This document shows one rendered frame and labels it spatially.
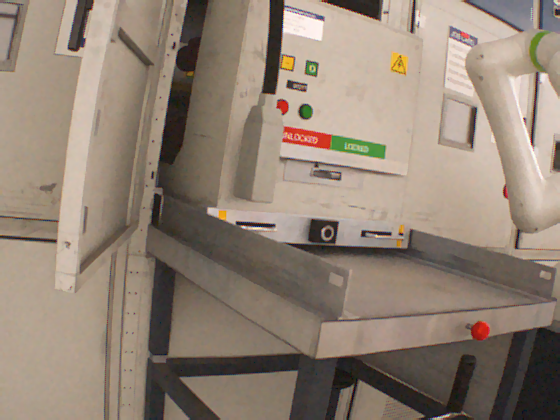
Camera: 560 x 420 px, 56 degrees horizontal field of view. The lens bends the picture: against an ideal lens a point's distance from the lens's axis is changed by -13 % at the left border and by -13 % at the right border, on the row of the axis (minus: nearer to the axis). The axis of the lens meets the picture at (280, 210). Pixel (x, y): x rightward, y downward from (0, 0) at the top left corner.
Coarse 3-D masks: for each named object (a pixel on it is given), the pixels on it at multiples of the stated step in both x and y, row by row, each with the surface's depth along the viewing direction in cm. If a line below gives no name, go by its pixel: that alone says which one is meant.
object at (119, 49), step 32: (96, 0) 67; (128, 0) 88; (160, 0) 122; (96, 32) 68; (128, 32) 85; (160, 32) 128; (96, 64) 68; (128, 64) 101; (160, 64) 129; (96, 96) 69; (128, 96) 107; (96, 128) 74; (128, 128) 114; (96, 160) 88; (128, 160) 121; (64, 192) 70; (96, 192) 92; (128, 192) 128; (64, 224) 70; (96, 224) 95; (64, 256) 70; (96, 256) 94; (64, 288) 71
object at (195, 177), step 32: (224, 0) 125; (224, 32) 123; (224, 64) 121; (192, 96) 134; (224, 96) 120; (192, 128) 132; (224, 128) 118; (192, 160) 130; (224, 160) 118; (192, 192) 129
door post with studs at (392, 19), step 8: (384, 0) 159; (392, 0) 160; (400, 0) 161; (384, 8) 159; (392, 8) 160; (400, 8) 162; (384, 16) 160; (392, 16) 161; (400, 16) 162; (392, 24) 161; (336, 416) 174
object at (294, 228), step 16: (208, 208) 116; (224, 208) 118; (240, 224) 120; (256, 224) 122; (272, 224) 124; (288, 224) 126; (304, 224) 128; (352, 224) 135; (368, 224) 137; (384, 224) 140; (400, 224) 143; (288, 240) 127; (304, 240) 129; (336, 240) 133; (352, 240) 135; (368, 240) 138; (384, 240) 141
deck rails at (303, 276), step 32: (192, 224) 120; (224, 224) 108; (224, 256) 107; (256, 256) 98; (288, 256) 90; (416, 256) 143; (448, 256) 134; (480, 256) 125; (512, 256) 117; (288, 288) 89; (320, 288) 82; (512, 288) 115; (544, 288) 109
